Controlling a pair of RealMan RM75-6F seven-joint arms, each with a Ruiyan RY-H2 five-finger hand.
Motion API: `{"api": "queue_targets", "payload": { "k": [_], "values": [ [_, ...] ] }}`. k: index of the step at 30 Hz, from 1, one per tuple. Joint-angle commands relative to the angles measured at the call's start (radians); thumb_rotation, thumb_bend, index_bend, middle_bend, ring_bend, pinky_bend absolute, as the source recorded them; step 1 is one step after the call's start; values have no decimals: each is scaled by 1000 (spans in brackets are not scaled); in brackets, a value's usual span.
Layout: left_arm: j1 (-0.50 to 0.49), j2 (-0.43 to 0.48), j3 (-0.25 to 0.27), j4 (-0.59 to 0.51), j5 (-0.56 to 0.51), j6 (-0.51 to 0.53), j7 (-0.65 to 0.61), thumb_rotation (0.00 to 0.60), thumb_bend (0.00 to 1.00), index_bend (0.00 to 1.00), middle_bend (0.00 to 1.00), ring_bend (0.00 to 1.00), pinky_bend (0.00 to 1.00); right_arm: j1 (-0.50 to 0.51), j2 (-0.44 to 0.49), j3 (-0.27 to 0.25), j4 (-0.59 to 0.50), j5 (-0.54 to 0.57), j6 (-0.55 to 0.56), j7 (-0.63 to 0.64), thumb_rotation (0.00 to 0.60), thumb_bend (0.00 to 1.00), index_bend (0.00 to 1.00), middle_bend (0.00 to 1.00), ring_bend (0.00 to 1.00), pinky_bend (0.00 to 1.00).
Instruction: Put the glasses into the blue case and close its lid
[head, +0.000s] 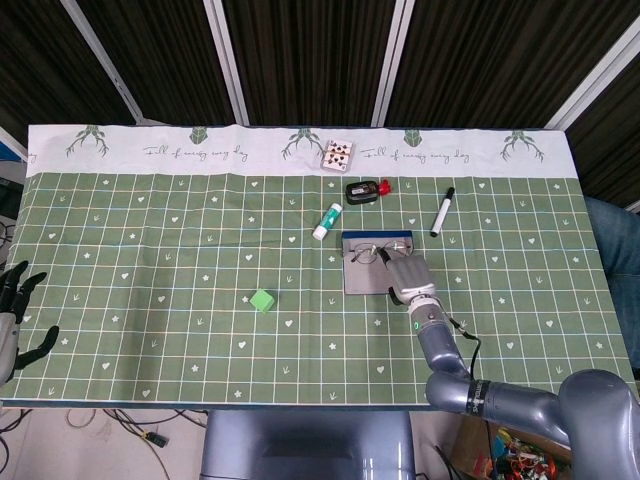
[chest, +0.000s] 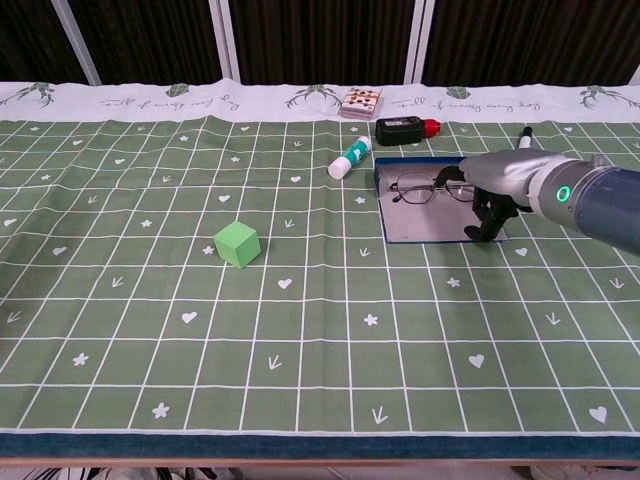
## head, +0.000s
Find thin-framed eyeglasses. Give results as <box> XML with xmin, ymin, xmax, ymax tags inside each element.
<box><xmin>348</xmin><ymin>239</ymin><xmax>409</xmax><ymax>265</ymax></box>

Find tangled floor cables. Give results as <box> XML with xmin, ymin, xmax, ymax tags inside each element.
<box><xmin>0</xmin><ymin>407</ymin><xmax>207</xmax><ymax>480</ymax></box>

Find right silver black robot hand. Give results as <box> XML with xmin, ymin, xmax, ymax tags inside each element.
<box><xmin>377</xmin><ymin>248</ymin><xmax>437</xmax><ymax>307</ymax></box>

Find green checked tablecloth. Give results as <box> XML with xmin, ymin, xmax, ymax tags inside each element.
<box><xmin>8</xmin><ymin>122</ymin><xmax>640</xmax><ymax>409</ymax></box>

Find white partition post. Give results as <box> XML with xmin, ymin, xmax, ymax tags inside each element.
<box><xmin>369</xmin><ymin>0</ymin><xmax>421</xmax><ymax>129</ymax></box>
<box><xmin>202</xmin><ymin>0</ymin><xmax>251</xmax><ymax>126</ymax></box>
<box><xmin>542</xmin><ymin>19</ymin><xmax>640</xmax><ymax>132</ymax></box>
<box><xmin>59</xmin><ymin>0</ymin><xmax>147</xmax><ymax>126</ymax></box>

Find black ink bottle red cap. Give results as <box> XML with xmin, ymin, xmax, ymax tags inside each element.
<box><xmin>345</xmin><ymin>178</ymin><xmax>393</xmax><ymax>206</ymax></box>

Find green cube block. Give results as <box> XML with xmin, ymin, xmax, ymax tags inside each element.
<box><xmin>248</xmin><ymin>288</ymin><xmax>277</xmax><ymax>315</ymax></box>

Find blue-grey robot torso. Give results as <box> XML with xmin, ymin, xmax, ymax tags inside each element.
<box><xmin>199</xmin><ymin>410</ymin><xmax>416</xmax><ymax>480</ymax></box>

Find white marker black cap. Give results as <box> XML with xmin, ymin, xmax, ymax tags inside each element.
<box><xmin>430</xmin><ymin>186</ymin><xmax>456</xmax><ymax>238</ymax></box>

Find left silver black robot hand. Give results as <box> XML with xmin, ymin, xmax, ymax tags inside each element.
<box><xmin>0</xmin><ymin>259</ymin><xmax>60</xmax><ymax>386</ymax></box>

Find dark electronic device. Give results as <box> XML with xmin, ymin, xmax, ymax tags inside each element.
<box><xmin>0</xmin><ymin>177</ymin><xmax>24</xmax><ymax>219</ymax></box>

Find grey glasses case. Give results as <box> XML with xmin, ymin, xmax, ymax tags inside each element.
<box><xmin>341</xmin><ymin>230</ymin><xmax>416</xmax><ymax>296</ymax></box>

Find white green glue stick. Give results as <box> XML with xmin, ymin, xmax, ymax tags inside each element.
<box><xmin>312</xmin><ymin>202</ymin><xmax>343</xmax><ymax>240</ymax></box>

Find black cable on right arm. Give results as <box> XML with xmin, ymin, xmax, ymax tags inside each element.
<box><xmin>444</xmin><ymin>314</ymin><xmax>484</xmax><ymax>381</ymax></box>

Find blue denim fabric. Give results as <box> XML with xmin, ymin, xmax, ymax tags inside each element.
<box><xmin>584</xmin><ymin>197</ymin><xmax>640</xmax><ymax>371</ymax></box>

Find blue bin with white rim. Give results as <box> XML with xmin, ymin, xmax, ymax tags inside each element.
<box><xmin>0</xmin><ymin>127</ymin><xmax>29</xmax><ymax>162</ymax></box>

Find playing card deck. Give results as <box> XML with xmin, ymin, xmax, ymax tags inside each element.
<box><xmin>320</xmin><ymin>139</ymin><xmax>357</xmax><ymax>174</ymax></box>

